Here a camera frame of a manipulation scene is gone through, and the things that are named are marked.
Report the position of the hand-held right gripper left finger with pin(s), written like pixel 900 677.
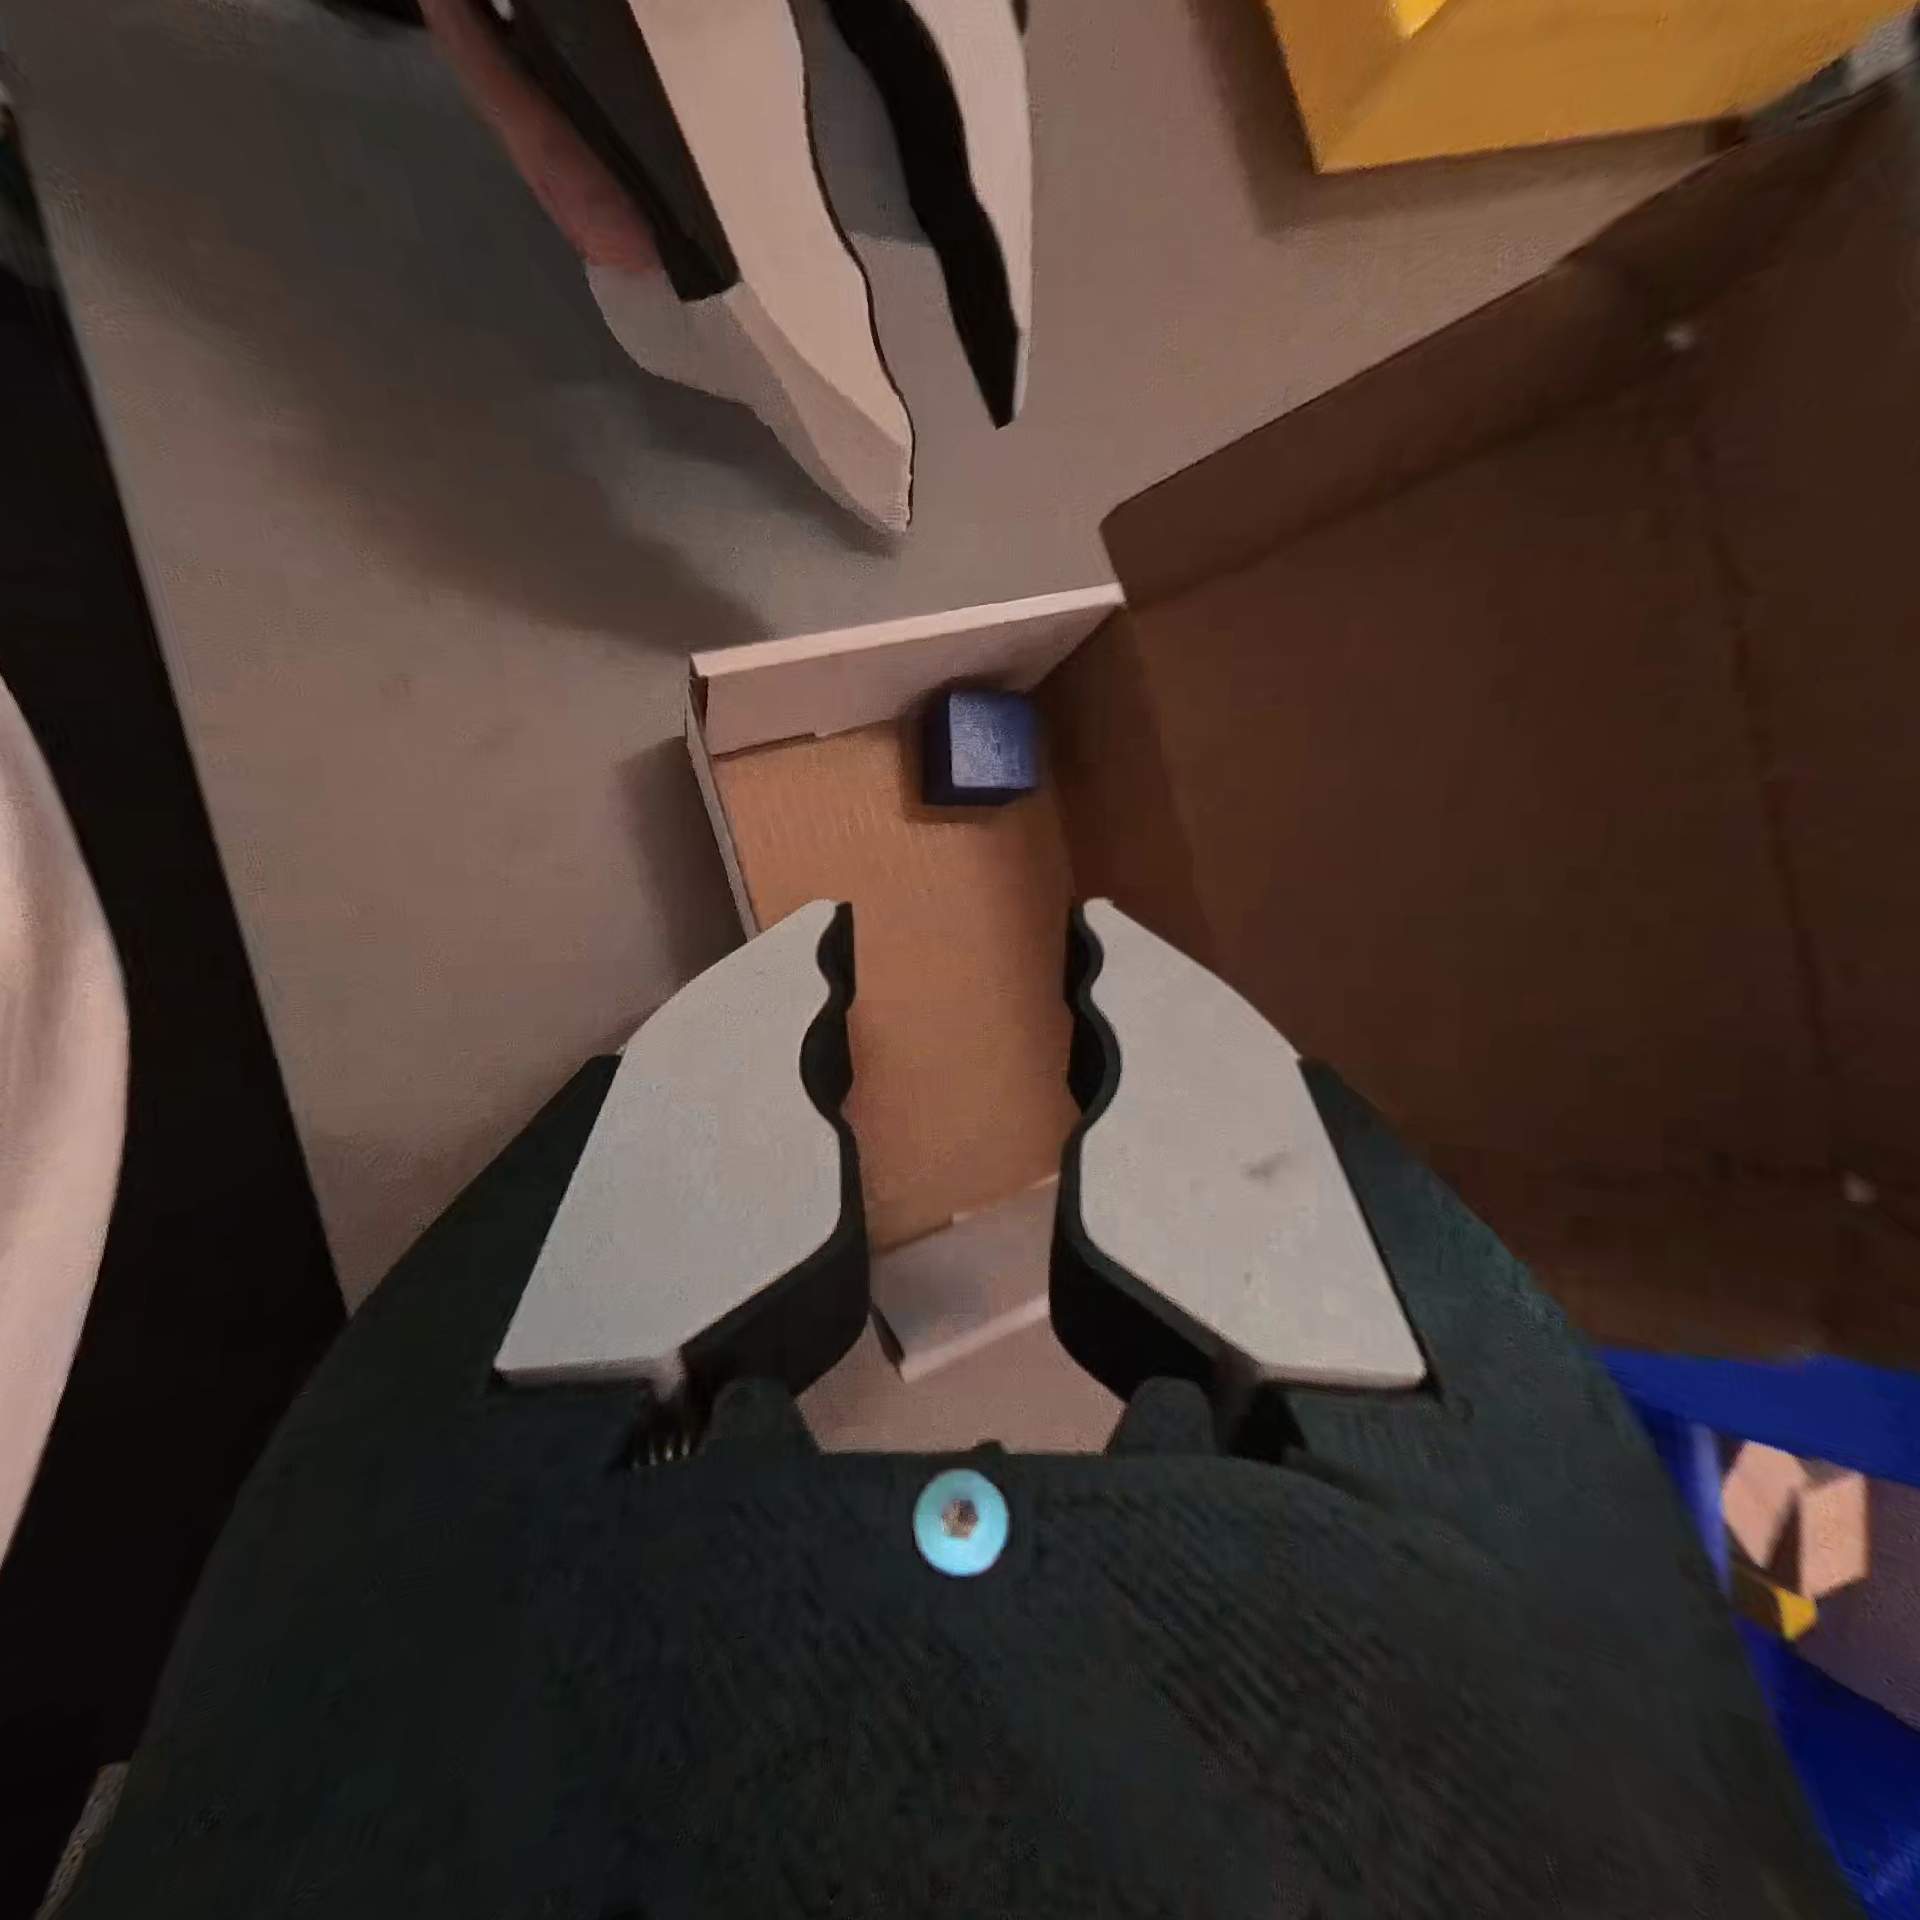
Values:
pixel 688 1199

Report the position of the yellow plastic bin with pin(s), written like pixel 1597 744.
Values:
pixel 1501 89

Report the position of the blue plastic bin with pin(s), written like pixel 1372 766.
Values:
pixel 1828 1784

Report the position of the person's left hand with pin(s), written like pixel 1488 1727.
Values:
pixel 533 133

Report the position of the yellow cube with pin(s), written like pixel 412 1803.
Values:
pixel 1769 1603

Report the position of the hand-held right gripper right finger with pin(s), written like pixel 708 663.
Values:
pixel 1243 1199

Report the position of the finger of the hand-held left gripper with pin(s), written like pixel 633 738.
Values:
pixel 751 226
pixel 990 150

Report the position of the blue cube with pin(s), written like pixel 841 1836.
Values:
pixel 982 744

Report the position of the pale wooden cube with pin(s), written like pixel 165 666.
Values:
pixel 1785 1516

